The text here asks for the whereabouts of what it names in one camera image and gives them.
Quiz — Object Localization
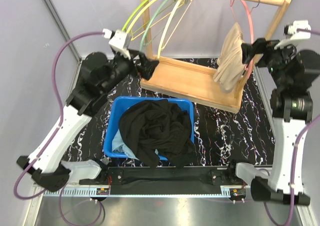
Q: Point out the blue plastic bin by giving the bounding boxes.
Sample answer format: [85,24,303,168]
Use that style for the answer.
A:
[103,96,195,158]

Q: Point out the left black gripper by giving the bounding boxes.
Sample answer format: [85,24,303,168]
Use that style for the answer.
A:
[100,48,159,94]

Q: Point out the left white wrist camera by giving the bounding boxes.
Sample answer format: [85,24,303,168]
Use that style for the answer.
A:
[102,28,132,60]

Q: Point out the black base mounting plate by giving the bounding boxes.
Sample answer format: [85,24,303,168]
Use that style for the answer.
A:
[78,165,258,197]

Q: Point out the beige trousers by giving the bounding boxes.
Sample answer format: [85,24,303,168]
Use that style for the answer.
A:
[213,22,245,94]

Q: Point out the pink plastic hanger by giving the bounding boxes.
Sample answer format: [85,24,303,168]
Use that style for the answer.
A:
[229,0,255,79]

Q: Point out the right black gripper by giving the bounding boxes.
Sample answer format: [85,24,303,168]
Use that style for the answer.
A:
[241,37,300,88]

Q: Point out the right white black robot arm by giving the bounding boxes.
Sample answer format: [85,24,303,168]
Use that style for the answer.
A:
[227,38,320,206]

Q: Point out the aluminium rail frame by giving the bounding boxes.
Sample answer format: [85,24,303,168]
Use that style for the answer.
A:
[22,167,316,226]

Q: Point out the green plastic hanger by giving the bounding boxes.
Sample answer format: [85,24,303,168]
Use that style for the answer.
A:
[122,0,157,33]

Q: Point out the mint green hanger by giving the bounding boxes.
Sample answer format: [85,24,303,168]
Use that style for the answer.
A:
[138,0,188,52]

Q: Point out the wooden clothes rack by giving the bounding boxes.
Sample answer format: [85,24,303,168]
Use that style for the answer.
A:
[140,0,291,113]

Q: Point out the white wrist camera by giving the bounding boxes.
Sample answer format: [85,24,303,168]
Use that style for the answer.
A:
[274,20,311,50]
[102,28,132,60]

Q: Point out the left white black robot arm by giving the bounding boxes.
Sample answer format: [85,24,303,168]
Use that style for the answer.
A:
[16,50,159,192]

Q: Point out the black trousers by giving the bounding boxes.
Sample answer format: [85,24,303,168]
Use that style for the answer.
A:
[118,99,177,168]
[158,102,196,169]

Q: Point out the cream plastic hanger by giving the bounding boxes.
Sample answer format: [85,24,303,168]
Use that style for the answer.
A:
[156,0,196,58]

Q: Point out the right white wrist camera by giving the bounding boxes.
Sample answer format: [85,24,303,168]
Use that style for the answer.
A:
[274,20,311,50]

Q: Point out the light blue trousers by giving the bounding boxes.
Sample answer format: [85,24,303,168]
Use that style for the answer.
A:
[111,131,161,159]

